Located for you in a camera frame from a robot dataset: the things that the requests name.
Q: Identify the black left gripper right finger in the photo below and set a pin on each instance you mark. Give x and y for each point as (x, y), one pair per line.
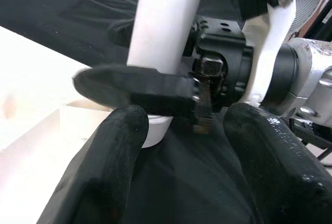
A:
(285, 177)

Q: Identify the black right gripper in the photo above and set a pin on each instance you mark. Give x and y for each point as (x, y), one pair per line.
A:
(228, 60)

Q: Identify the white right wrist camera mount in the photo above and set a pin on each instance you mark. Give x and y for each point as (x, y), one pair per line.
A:
(275, 32)

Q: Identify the cream plastic children table top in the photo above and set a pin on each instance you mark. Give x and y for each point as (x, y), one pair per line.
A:
(31, 84)

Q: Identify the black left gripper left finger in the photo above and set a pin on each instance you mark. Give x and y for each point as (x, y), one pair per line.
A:
(98, 177)

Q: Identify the white plastic table leg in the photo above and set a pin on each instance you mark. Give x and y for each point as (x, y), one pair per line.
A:
(163, 21)

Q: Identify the black tablecloth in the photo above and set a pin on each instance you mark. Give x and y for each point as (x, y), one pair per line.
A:
(64, 14)

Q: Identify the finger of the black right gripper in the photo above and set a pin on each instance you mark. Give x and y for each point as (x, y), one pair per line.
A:
(142, 89)
(123, 34)

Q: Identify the white standing fan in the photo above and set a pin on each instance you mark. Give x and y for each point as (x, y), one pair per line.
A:
(308, 3)

